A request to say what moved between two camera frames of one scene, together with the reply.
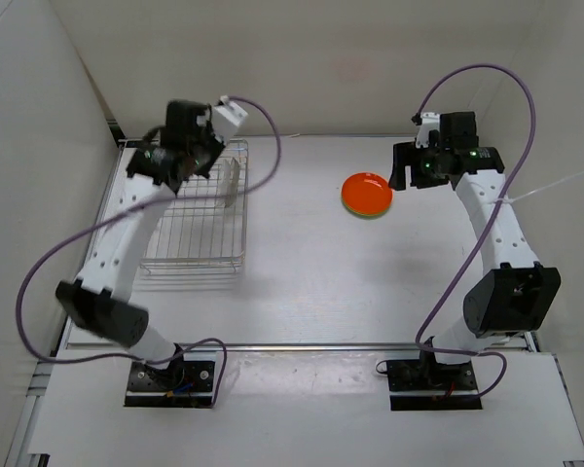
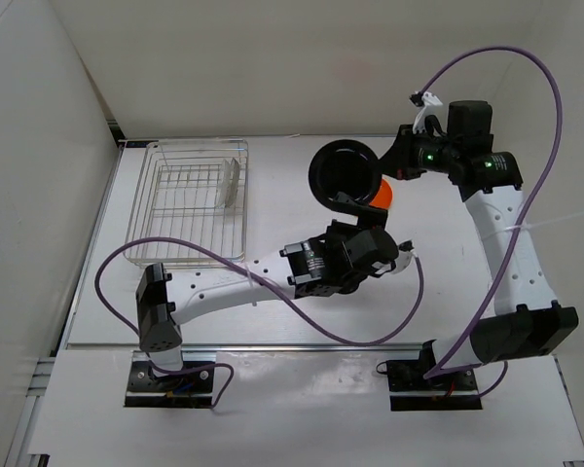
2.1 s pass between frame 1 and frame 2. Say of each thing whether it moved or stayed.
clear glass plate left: stayed
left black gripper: moved
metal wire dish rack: stayed
